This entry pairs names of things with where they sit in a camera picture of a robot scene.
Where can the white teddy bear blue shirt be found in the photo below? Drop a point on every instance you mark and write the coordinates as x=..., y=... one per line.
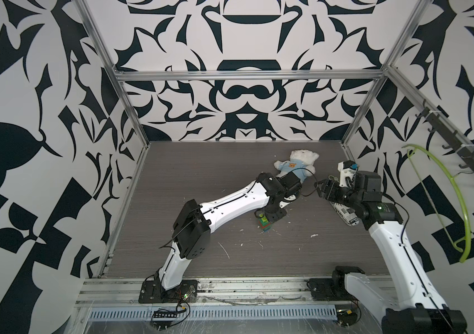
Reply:
x=301, y=163

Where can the black usb hub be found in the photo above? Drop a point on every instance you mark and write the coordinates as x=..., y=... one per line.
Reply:
x=164, y=315

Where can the white slotted cable duct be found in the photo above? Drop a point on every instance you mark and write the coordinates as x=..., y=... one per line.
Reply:
x=221, y=313

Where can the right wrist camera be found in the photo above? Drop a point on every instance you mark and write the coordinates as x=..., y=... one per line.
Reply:
x=348, y=170

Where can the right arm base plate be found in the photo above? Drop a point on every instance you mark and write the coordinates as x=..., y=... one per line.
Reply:
x=333, y=288

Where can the green plastic hanger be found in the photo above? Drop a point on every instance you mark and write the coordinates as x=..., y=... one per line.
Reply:
x=462, y=245

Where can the black wall hook rail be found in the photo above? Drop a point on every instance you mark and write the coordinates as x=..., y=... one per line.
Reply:
x=455, y=141

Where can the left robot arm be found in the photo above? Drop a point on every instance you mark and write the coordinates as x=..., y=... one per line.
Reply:
x=196, y=222

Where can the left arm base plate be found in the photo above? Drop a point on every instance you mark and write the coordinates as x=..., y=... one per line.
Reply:
x=153, y=292

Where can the long lime lego brick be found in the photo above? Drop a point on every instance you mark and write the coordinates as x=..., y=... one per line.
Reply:
x=264, y=221

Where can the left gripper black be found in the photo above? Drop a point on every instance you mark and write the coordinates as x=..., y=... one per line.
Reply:
x=274, y=213

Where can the black connector box right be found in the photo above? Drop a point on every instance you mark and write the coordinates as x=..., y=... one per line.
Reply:
x=347, y=317

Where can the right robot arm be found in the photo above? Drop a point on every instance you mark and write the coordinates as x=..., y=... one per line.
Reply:
x=419, y=308

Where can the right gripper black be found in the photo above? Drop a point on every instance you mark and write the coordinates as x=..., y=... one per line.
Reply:
x=331, y=184

